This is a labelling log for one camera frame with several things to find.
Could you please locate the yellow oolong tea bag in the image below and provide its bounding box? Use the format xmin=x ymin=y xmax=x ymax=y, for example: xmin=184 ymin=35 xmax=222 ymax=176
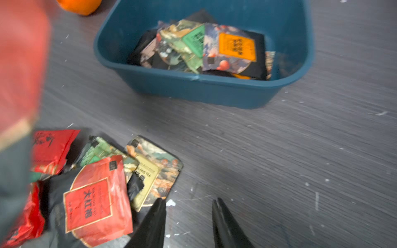
xmin=126 ymin=135 xmax=184 ymax=212

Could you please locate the pink plush doll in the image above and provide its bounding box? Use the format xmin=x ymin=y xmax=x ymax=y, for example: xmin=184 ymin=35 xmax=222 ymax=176
xmin=57 ymin=0 xmax=102 ymax=16

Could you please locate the red label dahongpao tea bag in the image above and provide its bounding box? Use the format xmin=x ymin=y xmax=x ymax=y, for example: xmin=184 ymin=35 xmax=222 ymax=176
xmin=46 ymin=154 xmax=134 ymax=248

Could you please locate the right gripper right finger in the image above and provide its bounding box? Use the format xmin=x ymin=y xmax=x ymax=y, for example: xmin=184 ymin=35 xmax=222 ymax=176
xmin=212 ymin=197 xmax=254 ymax=248

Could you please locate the green floral tea bag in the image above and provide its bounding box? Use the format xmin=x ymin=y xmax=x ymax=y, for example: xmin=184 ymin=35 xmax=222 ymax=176
xmin=71 ymin=136 xmax=140 ymax=182

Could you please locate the teal plastic storage box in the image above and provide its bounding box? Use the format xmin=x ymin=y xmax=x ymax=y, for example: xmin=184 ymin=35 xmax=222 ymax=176
xmin=94 ymin=1 xmax=315 ymax=109

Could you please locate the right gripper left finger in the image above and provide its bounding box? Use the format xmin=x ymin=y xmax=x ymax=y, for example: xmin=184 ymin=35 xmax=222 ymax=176
xmin=125 ymin=198 xmax=166 ymax=248

